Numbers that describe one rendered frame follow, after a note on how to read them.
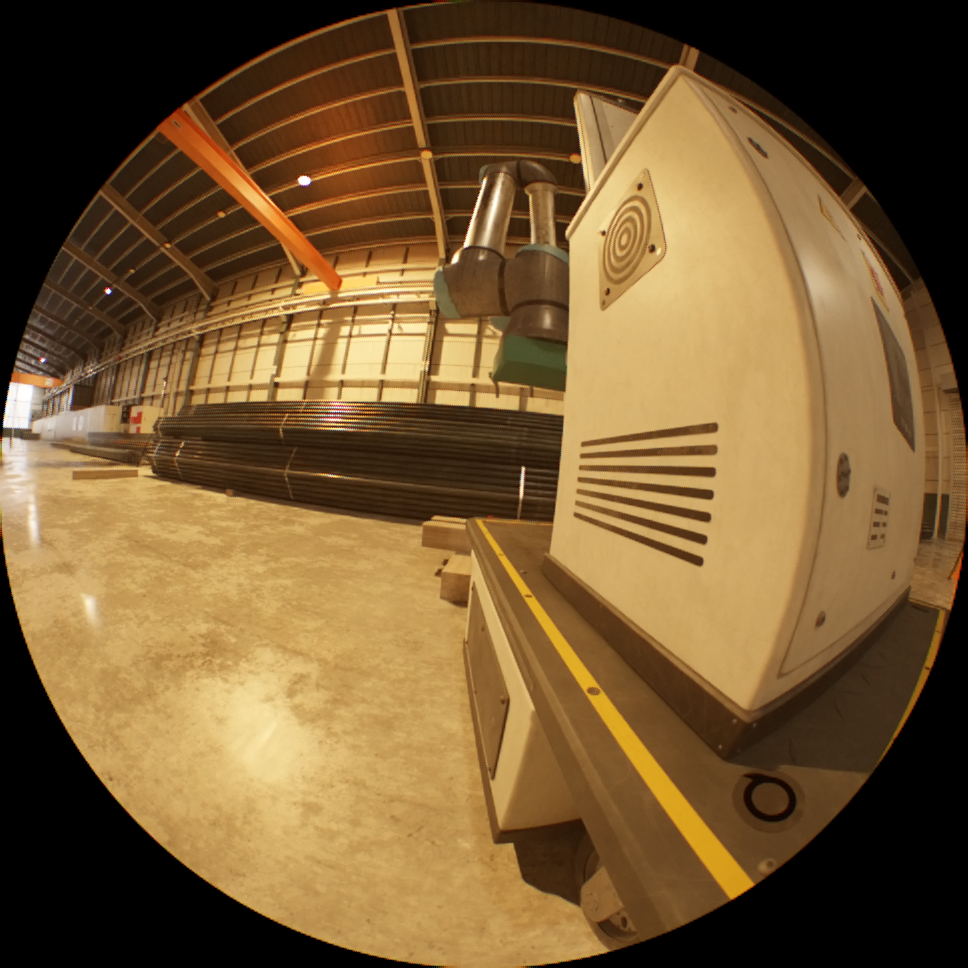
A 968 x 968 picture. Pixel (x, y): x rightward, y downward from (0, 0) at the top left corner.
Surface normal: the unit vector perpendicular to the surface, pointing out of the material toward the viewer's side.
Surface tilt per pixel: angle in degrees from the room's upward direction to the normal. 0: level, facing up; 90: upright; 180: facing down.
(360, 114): 170
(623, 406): 90
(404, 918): 0
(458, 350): 90
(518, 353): 90
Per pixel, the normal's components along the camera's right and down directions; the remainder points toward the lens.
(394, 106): -0.11, 0.99
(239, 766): 0.10, -0.99
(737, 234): -0.99, -0.09
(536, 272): -0.29, 0.02
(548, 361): 0.13, 0.06
